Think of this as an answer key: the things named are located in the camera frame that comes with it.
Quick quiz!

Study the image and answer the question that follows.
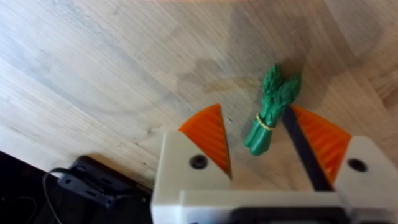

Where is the white orange left gripper left finger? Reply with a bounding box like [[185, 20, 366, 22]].
[[151, 103, 233, 206]]

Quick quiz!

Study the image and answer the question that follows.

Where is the green toy asparagus bunch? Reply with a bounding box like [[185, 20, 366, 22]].
[[243, 63, 303, 157]]

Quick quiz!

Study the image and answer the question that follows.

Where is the black clamp bracket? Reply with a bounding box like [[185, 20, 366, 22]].
[[57, 155, 153, 208]]

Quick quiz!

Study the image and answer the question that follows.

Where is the white orange left gripper right finger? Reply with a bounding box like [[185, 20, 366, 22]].
[[280, 105, 398, 224]]

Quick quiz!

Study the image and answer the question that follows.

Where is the thin black cable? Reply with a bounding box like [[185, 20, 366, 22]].
[[41, 167, 73, 224]]

